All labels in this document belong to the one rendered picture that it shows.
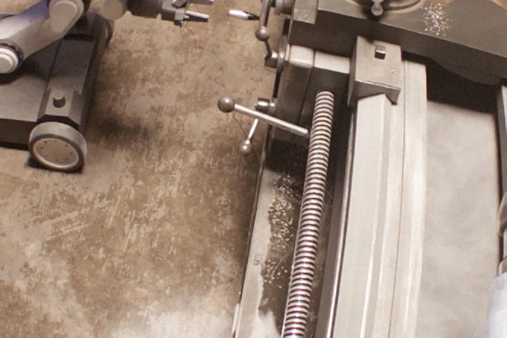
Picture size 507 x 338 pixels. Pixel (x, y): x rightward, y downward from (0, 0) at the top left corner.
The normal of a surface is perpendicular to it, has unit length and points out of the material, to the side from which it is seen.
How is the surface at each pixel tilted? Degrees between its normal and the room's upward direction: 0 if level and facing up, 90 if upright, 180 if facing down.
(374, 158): 36
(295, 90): 90
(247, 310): 0
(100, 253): 0
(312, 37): 90
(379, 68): 0
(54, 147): 90
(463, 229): 11
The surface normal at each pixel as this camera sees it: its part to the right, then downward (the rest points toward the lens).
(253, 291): 0.12, -0.59
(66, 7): -0.04, 0.80
